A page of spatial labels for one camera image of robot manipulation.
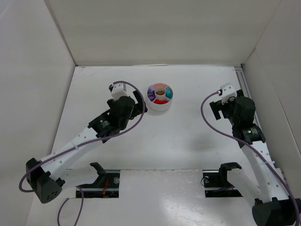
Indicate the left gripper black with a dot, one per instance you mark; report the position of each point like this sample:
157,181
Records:
138,103

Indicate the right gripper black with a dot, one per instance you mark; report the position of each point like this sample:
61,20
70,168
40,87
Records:
217,107

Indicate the purple rounded lego piece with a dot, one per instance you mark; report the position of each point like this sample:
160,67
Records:
151,96

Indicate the red lego brick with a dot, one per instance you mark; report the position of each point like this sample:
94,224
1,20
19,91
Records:
160,102

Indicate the orange round lego piece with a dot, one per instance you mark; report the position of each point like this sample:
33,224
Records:
160,85

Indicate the teal lego brick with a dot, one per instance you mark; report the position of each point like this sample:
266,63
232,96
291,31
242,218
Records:
169,93

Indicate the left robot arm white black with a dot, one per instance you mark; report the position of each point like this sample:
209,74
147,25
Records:
52,174

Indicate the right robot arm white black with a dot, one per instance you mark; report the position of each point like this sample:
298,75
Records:
270,198

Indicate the white round divided container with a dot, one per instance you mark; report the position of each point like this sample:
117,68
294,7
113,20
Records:
160,108

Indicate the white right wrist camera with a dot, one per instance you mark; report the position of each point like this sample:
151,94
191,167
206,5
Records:
227,93

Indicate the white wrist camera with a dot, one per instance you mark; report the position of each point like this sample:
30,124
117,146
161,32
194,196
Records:
227,93
118,90

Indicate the aluminium rail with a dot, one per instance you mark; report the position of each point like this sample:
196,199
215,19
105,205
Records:
244,129

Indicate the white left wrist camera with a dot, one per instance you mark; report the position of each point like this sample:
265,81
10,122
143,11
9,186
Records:
118,90

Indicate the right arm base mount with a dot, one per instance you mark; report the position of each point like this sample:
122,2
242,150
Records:
216,184

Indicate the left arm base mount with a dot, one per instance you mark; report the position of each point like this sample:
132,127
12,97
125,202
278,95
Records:
106,185

